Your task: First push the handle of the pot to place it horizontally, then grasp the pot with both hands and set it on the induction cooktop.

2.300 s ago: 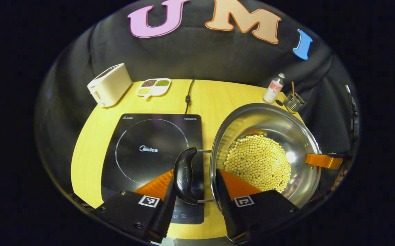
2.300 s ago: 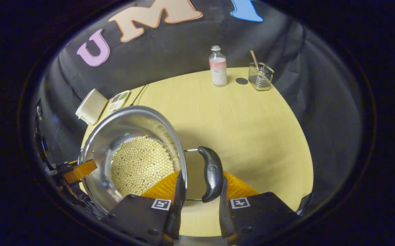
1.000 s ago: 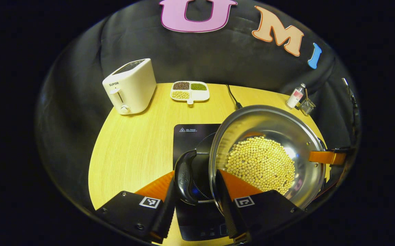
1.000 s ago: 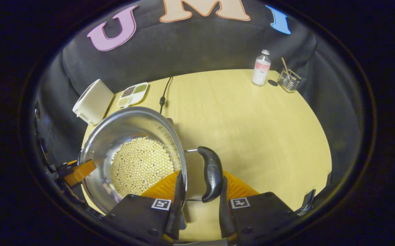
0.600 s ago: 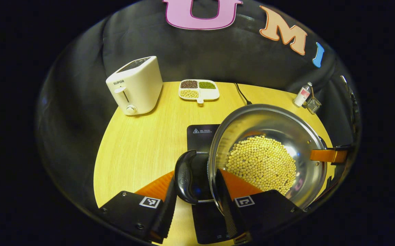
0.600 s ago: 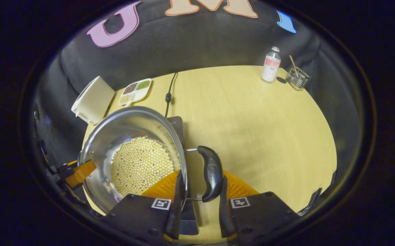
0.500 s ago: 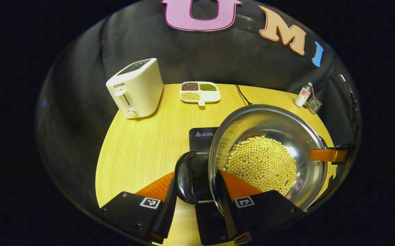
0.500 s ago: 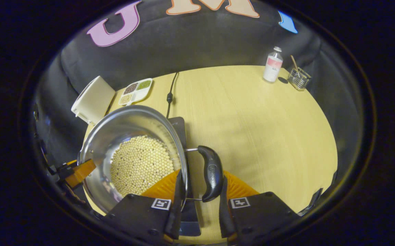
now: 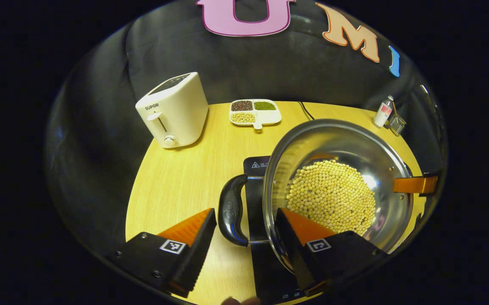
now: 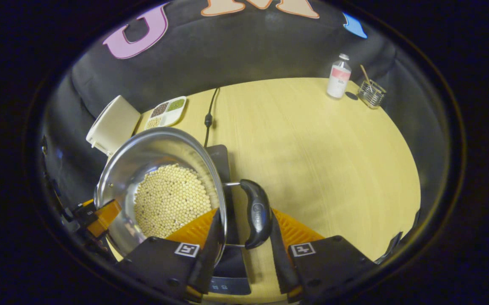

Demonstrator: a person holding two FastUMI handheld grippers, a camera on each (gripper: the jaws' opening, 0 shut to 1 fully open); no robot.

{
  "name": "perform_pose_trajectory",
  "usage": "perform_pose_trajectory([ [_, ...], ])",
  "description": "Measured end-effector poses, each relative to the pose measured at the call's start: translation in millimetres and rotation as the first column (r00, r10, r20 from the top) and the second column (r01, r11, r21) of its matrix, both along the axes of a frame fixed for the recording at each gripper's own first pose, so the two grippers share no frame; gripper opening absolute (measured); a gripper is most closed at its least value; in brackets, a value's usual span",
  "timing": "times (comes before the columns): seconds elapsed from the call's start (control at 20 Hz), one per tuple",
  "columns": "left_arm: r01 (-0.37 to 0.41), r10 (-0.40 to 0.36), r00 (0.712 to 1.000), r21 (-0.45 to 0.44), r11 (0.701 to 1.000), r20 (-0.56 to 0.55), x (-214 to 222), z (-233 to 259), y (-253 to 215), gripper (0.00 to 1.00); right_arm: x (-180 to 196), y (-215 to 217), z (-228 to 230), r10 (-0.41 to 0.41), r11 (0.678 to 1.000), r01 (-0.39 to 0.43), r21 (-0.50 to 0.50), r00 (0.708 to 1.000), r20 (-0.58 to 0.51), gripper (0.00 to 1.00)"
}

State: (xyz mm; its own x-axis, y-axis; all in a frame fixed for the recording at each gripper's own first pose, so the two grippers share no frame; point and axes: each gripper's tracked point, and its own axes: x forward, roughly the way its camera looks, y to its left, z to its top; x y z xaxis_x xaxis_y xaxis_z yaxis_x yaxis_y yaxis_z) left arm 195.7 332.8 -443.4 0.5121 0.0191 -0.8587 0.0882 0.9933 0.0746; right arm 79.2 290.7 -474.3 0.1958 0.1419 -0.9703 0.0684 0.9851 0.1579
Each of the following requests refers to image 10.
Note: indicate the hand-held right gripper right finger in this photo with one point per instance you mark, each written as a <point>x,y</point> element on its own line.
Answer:
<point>280,262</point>

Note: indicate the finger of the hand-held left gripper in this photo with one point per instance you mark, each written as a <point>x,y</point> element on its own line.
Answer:
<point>102,218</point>

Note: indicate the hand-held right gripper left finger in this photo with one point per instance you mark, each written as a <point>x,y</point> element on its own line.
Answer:
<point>206,262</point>

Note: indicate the black induction cooktop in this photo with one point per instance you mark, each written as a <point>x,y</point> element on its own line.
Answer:
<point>233,267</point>

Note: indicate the stainless steel pot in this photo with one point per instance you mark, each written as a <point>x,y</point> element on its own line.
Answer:
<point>121,178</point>

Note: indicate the pile of yellow soybeans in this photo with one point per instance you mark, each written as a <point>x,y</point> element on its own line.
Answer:
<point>170,199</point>

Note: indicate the white divided spice dish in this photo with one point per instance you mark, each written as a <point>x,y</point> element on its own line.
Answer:
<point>166,113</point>

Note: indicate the small black disc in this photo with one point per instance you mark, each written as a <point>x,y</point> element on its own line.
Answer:
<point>352,96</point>

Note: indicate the clear bottle with pink label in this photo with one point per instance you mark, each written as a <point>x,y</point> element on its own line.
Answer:
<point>337,80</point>

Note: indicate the wooden stick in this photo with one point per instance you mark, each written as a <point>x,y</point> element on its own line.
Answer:
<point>365,74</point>

